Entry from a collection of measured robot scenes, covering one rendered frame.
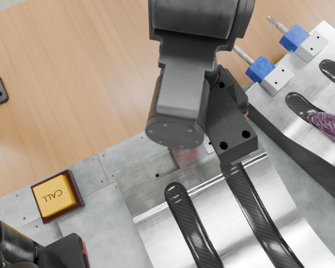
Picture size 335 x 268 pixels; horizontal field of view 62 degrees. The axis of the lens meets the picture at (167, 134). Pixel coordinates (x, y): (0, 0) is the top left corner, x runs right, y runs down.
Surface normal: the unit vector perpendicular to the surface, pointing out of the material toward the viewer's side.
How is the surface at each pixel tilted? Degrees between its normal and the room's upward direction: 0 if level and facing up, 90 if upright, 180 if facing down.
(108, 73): 0
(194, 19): 73
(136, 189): 0
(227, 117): 22
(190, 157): 0
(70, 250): 27
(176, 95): 10
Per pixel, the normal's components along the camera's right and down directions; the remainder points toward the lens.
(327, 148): -0.29, -0.54
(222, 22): -0.17, 0.84
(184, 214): 0.04, -0.22
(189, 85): 0.04, -0.43
